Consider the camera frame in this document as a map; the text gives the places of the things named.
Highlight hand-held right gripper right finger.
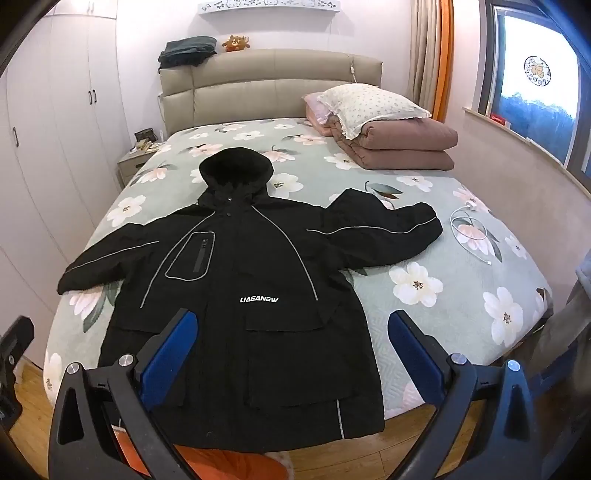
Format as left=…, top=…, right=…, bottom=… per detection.
left=387, top=309, right=543, bottom=480

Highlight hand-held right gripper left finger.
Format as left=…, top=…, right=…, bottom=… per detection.
left=48, top=308, right=199, bottom=480

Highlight black hooded jacket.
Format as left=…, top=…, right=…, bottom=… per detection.
left=58, top=147, right=444, bottom=454

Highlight dark folded clothes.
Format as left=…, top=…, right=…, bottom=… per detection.
left=158, top=37, right=218, bottom=71

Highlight orange cloth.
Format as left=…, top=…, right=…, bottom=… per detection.
left=113, top=427, right=288, bottom=480

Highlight bed with floral sheet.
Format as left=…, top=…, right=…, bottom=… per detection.
left=44, top=117, right=555, bottom=423

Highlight wooden nightstand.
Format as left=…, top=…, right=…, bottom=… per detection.
left=116, top=142, right=163, bottom=188

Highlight white wardrobe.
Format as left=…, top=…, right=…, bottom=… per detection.
left=0, top=11, right=131, bottom=335

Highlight white floral pillow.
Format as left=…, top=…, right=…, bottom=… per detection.
left=316, top=83, right=433, bottom=140

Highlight pink pillow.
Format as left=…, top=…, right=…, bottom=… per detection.
left=302, top=91, right=337, bottom=137

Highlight beige padded headboard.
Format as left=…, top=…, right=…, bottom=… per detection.
left=159, top=48, right=384, bottom=138

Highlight window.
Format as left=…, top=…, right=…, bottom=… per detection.
left=478, top=4, right=591, bottom=172

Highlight beige and orange curtain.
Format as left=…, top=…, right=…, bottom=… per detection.
left=407, top=0, right=456, bottom=124

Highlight round window sticker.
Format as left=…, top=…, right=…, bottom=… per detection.
left=523, top=55, right=553, bottom=86

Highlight brown plush toy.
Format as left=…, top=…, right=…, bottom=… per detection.
left=222, top=34, right=252, bottom=53

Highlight white charging cable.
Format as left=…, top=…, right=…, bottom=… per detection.
left=450, top=198, right=498, bottom=267

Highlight white wall shelf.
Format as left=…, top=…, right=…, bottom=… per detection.
left=198, top=0, right=341, bottom=16

